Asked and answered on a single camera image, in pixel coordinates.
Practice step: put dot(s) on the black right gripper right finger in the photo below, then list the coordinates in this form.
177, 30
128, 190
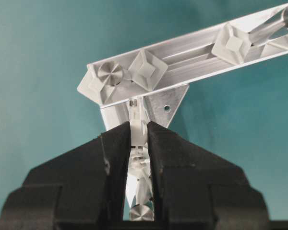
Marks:
195, 189

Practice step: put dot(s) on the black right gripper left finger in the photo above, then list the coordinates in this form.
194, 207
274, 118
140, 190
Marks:
82, 189

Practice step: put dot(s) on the silver metal pin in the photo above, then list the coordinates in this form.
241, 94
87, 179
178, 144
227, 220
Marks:
110, 73
141, 213
274, 27

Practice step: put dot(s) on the aluminium extrusion frame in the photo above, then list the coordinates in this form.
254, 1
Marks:
161, 74

